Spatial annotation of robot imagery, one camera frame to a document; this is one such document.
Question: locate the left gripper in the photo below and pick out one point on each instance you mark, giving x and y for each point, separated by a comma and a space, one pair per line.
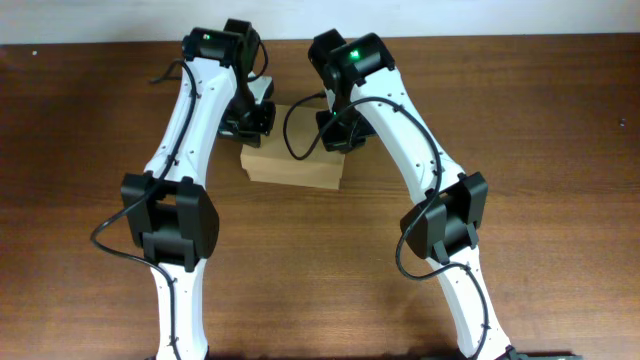
253, 132

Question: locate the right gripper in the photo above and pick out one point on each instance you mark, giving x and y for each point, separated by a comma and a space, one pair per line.
333, 138

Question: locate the brown cardboard box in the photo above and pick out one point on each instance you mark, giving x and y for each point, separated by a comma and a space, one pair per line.
272, 162

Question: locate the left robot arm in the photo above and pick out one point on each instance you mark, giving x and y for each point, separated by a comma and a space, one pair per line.
171, 216

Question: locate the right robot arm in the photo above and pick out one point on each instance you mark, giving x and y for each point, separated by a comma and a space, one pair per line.
366, 96

